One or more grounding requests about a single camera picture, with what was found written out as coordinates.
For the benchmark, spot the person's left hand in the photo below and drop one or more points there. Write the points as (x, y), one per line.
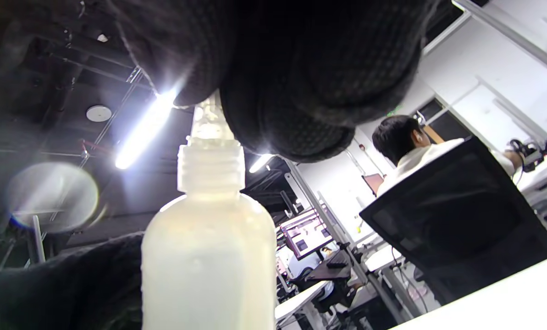
(62, 298)

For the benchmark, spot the person's right hand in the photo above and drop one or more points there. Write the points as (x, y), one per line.
(278, 59)

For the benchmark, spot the translucent cone bottle cap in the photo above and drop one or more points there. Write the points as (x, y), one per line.
(209, 123)

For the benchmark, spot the translucent honey bottle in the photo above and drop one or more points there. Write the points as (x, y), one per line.
(209, 266)

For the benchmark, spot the ceiling strip light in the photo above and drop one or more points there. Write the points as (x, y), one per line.
(260, 163)
(145, 130)

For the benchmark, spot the small red screen monitor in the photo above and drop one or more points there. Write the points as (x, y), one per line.
(373, 183)

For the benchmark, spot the monitor with pink screen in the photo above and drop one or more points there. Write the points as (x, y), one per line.
(306, 233)

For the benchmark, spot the round white ceiling detector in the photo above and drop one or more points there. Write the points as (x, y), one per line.
(99, 113)

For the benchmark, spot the black keyboard tray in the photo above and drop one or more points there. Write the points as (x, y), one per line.
(328, 268)

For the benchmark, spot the white office desk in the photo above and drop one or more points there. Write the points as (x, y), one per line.
(296, 298)
(544, 176)

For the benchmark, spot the black mesh office chair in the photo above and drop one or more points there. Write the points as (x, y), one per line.
(461, 220)

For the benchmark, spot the aluminium frame pole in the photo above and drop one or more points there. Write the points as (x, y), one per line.
(310, 191)

